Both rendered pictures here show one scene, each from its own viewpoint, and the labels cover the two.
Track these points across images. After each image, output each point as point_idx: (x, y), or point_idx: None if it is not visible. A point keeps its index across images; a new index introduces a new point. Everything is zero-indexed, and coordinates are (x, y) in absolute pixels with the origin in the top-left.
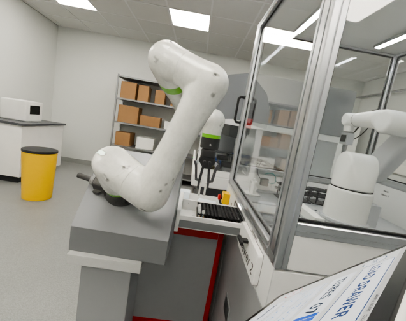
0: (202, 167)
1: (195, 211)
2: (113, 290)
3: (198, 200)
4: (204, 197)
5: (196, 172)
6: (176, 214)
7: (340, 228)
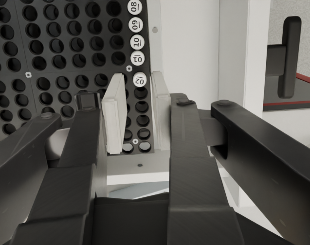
0: (208, 167)
1: (155, 148)
2: None
3: (149, 179)
4: None
5: (251, 129)
6: None
7: None
